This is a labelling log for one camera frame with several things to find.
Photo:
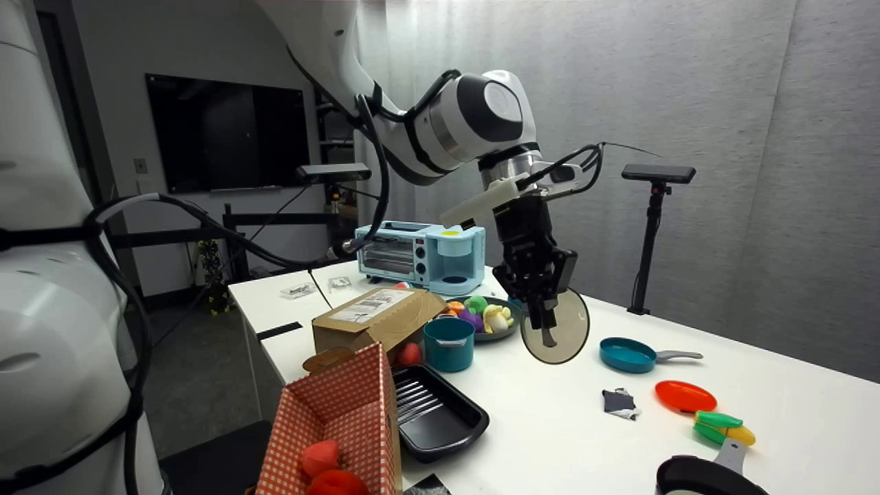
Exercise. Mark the orange toy plate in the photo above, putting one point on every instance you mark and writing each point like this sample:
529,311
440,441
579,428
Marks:
685,397

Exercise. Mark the small black packet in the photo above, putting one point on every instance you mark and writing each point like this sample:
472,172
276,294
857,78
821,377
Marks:
620,402

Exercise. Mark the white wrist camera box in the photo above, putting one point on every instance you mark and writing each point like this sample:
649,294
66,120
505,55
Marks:
481,199

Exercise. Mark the teal toy frying pan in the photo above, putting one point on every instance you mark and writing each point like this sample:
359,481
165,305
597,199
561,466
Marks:
627,355

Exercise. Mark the blue pot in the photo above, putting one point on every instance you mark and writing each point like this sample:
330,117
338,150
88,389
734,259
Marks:
448,353

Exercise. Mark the yellow banana plush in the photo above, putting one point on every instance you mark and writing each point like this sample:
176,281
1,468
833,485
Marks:
498,318

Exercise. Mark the black plastic tray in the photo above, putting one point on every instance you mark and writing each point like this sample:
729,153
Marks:
439,413

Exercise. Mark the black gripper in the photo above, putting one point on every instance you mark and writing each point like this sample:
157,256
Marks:
532,248

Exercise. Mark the dark round plate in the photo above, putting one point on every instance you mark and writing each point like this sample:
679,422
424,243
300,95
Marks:
495,334

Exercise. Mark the red toy tomato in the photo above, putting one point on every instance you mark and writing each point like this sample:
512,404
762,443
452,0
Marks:
410,355

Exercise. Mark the black camera tripod stand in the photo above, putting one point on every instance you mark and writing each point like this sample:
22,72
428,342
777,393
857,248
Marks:
653,230

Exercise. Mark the purple eggplant plush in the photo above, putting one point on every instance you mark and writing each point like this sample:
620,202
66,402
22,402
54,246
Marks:
469,320

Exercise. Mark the black metal stand frame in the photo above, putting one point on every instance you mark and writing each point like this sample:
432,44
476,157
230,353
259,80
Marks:
155,237

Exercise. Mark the black wall monitor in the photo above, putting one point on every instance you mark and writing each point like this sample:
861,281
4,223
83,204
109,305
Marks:
221,139

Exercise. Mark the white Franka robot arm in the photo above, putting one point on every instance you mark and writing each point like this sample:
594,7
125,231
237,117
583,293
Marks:
476,113

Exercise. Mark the green yellow toy corn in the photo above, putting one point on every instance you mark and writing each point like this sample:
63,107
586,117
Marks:
715,428

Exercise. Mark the red checkered cardboard box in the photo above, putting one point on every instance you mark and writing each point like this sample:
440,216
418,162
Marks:
353,402

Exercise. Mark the orange plush toy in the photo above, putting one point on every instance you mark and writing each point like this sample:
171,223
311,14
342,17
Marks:
454,309

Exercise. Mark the black camera bar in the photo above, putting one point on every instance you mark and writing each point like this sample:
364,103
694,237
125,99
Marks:
330,172

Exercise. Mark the brown cardboard box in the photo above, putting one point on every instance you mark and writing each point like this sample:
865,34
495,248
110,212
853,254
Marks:
367,320

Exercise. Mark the red round toy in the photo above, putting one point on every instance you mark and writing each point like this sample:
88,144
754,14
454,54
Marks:
337,481

